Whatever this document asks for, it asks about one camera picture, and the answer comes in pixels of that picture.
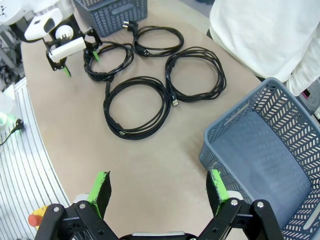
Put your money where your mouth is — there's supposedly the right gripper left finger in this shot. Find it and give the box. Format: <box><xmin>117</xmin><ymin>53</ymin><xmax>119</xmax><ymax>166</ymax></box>
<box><xmin>36</xmin><ymin>171</ymin><xmax>118</xmax><ymax>240</ymax></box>

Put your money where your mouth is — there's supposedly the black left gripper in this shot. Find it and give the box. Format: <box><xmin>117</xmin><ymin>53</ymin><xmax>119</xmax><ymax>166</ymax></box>
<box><xmin>44</xmin><ymin>12</ymin><xmax>103</xmax><ymax>78</ymax></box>

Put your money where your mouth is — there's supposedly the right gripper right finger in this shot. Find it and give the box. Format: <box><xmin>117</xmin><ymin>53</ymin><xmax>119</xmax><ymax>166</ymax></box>
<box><xmin>199</xmin><ymin>169</ymin><xmax>285</xmax><ymax>240</ymax></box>

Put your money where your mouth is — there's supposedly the small black cable coil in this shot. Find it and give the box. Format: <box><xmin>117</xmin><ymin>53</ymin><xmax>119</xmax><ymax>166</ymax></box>
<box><xmin>83</xmin><ymin>41</ymin><xmax>135</xmax><ymax>83</ymax></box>

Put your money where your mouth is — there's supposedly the black power cable with plug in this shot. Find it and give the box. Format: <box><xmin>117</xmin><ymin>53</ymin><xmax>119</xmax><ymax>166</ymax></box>
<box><xmin>121</xmin><ymin>20</ymin><xmax>185</xmax><ymax>58</ymax></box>

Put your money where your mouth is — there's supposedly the large black cable coil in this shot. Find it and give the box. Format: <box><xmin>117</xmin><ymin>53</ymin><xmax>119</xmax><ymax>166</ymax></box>
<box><xmin>102</xmin><ymin>76</ymin><xmax>169</xmax><ymax>139</ymax></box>

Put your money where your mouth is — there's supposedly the black USB cable coil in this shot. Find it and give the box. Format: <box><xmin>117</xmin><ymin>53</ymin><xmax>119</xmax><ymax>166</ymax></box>
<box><xmin>164</xmin><ymin>46</ymin><xmax>228</xmax><ymax>109</ymax></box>

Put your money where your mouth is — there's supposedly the person's left forearm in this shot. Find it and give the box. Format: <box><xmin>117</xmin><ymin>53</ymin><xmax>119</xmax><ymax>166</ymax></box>
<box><xmin>286</xmin><ymin>14</ymin><xmax>320</xmax><ymax>97</ymax></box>

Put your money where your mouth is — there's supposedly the grey plastic lattice basket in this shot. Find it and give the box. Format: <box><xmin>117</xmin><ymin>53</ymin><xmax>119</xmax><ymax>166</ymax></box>
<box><xmin>199</xmin><ymin>76</ymin><xmax>320</xmax><ymax>240</ymax></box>
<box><xmin>73</xmin><ymin>0</ymin><xmax>149</xmax><ymax>38</ymax></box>

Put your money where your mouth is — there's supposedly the red yellow emergency stop button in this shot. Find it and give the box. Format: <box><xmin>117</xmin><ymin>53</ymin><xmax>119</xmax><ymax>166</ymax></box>
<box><xmin>28</xmin><ymin>205</ymin><xmax>50</xmax><ymax>229</ymax></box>

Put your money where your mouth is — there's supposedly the white translucent box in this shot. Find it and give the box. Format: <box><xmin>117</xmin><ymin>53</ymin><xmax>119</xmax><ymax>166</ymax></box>
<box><xmin>0</xmin><ymin>84</ymin><xmax>16</xmax><ymax>131</ymax></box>

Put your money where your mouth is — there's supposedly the person in white sweatshirt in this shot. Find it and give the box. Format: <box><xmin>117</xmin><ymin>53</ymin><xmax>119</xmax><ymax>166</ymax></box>
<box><xmin>208</xmin><ymin>0</ymin><xmax>320</xmax><ymax>97</ymax></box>

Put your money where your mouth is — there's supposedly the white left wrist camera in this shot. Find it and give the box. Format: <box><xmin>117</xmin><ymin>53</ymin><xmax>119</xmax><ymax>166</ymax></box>
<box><xmin>48</xmin><ymin>36</ymin><xmax>88</xmax><ymax>63</ymax></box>

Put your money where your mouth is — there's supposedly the metal frame equipment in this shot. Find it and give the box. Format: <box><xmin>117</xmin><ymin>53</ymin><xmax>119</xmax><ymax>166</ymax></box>
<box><xmin>0</xmin><ymin>24</ymin><xmax>26</xmax><ymax>86</ymax></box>

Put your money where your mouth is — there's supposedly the slotted aluminium base plate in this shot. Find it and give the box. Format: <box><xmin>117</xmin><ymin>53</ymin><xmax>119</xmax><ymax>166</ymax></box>
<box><xmin>0</xmin><ymin>77</ymin><xmax>72</xmax><ymax>240</ymax></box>

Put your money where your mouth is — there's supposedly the black plug with floor cable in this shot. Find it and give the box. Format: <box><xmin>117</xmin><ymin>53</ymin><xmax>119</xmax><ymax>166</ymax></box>
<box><xmin>0</xmin><ymin>118</ymin><xmax>25</xmax><ymax>147</ymax></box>

